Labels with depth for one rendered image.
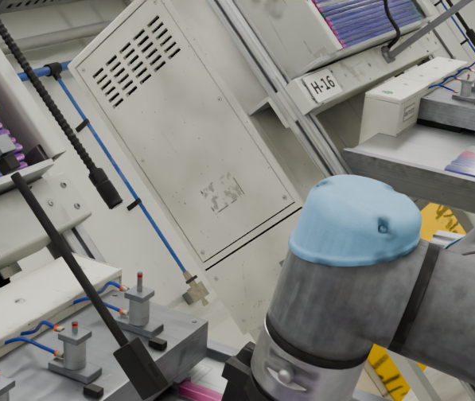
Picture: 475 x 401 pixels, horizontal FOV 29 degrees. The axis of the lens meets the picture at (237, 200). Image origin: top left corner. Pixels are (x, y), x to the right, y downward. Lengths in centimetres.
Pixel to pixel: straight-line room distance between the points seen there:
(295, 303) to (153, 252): 292
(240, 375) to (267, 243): 128
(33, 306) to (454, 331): 57
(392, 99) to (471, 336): 139
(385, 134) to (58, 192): 95
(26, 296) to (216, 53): 99
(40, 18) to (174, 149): 194
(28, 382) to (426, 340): 47
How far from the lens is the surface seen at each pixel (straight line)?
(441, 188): 174
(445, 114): 205
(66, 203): 118
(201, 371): 107
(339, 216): 56
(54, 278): 109
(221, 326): 359
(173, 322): 104
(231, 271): 200
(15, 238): 110
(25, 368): 96
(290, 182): 186
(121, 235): 344
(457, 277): 58
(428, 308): 58
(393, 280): 58
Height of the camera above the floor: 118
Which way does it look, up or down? 2 degrees up
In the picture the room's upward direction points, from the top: 33 degrees counter-clockwise
